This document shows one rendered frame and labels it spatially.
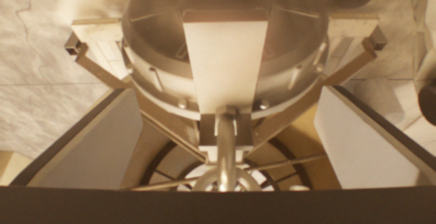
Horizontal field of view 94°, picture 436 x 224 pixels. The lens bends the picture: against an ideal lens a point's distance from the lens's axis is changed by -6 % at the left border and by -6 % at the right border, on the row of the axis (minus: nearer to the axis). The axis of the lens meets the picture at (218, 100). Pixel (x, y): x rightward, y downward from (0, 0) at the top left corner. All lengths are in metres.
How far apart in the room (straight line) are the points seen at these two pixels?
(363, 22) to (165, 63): 1.32
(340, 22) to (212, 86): 1.25
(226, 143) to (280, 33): 0.14
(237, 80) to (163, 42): 0.10
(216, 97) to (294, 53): 0.10
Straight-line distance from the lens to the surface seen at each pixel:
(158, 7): 0.30
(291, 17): 0.28
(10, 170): 5.02
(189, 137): 0.94
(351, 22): 1.43
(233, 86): 0.18
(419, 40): 0.87
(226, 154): 0.17
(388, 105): 2.16
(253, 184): 0.19
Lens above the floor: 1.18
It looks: 33 degrees down
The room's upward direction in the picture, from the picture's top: 180 degrees counter-clockwise
